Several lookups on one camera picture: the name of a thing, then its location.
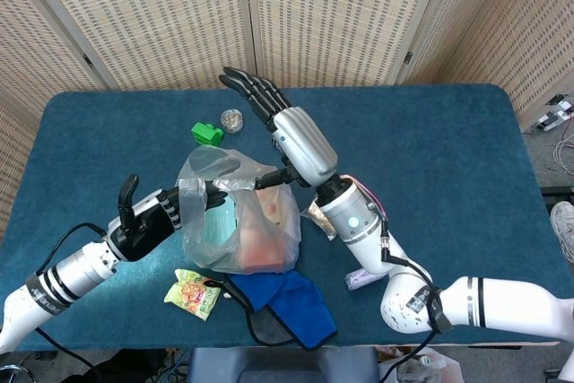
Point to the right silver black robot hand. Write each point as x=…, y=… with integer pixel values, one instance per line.
x=305, y=141

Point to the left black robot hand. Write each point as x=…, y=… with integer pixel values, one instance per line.
x=139, y=230

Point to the clear plastic bag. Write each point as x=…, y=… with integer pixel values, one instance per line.
x=269, y=239

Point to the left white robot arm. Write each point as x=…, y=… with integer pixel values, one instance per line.
x=54, y=284

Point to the bread packet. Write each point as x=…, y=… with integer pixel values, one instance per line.
x=320, y=221

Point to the crumpled plastic bag with bottle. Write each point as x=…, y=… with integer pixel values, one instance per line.
x=430, y=367

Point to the small round clear jar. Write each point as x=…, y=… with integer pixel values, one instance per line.
x=232, y=120

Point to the green snack packet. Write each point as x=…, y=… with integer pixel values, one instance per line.
x=193, y=295

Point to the teal table cover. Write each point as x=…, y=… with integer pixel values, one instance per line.
x=112, y=141

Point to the green toy block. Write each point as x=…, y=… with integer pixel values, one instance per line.
x=204, y=134

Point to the orange cardboard box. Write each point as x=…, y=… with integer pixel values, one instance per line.
x=264, y=257

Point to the woven folding screen panel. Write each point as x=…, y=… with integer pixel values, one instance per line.
x=336, y=20
x=533, y=33
x=27, y=42
x=157, y=20
x=453, y=20

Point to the black screen hinge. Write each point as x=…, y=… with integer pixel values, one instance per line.
x=407, y=58
x=88, y=60

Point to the blue grey cloth black trim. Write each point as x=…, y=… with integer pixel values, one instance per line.
x=296, y=302

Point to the dark grey robot torso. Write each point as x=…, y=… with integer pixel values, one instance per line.
x=282, y=365

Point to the white power strip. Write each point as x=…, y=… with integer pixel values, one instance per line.
x=556, y=116

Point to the black furniture base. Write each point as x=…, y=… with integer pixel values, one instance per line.
x=558, y=192

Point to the white sneaker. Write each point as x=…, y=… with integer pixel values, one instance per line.
x=562, y=226

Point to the black caster wheel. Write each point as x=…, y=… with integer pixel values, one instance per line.
x=554, y=376

